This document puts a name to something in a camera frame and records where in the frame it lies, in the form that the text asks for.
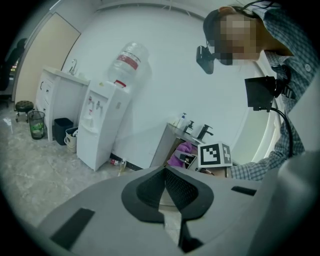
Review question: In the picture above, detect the black round stool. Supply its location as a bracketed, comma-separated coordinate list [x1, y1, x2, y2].
[14, 100, 35, 123]

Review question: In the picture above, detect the beige wooden door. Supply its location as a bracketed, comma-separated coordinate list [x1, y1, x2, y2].
[13, 11, 82, 101]

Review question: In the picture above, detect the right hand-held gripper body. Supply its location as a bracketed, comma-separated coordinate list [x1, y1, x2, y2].
[174, 141, 233, 176]

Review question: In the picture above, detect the purple cloth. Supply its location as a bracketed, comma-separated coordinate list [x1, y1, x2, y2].
[166, 141, 199, 167]

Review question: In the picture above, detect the dark vanity cabinet black top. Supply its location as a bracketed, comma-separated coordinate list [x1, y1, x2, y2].
[149, 122, 218, 173]

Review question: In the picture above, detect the clear water jug red label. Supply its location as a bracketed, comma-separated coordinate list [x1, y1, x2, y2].
[107, 41, 150, 88]

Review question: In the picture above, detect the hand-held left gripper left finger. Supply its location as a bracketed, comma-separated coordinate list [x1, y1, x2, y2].
[32, 166, 181, 256]

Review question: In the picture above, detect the black chest-mounted box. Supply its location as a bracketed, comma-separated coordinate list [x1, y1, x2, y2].
[244, 76, 277, 112]

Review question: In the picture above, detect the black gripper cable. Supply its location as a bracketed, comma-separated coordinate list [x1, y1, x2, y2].
[271, 107, 294, 158]

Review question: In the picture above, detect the person's checked shirt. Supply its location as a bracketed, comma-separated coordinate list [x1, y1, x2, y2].
[252, 2, 320, 161]

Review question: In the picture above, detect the person's right forearm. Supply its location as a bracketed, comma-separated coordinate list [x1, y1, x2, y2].
[207, 147, 306, 182]

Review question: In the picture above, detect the white pump bottle blue cap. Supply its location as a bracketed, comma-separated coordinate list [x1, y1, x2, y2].
[177, 112, 187, 129]

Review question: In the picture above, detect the chrome faucet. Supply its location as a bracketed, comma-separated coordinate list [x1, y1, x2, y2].
[68, 59, 78, 76]

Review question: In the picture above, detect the white water dispenser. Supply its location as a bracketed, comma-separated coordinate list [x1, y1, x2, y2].
[76, 80, 132, 172]

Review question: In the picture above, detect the black faucet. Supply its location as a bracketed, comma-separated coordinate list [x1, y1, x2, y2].
[196, 124, 214, 140]

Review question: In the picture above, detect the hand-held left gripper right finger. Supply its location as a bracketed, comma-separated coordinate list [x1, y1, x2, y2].
[164, 166, 267, 256]

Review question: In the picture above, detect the person's head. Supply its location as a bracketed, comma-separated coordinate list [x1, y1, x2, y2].
[202, 4, 266, 67]

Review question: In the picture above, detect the white cabinet with sink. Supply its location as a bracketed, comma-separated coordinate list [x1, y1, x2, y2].
[34, 68, 91, 142]

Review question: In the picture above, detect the black mesh waste bin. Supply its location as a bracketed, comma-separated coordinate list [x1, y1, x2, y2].
[27, 110, 46, 140]

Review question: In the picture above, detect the white basket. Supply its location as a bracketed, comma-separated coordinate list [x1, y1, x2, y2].
[64, 126, 80, 154]

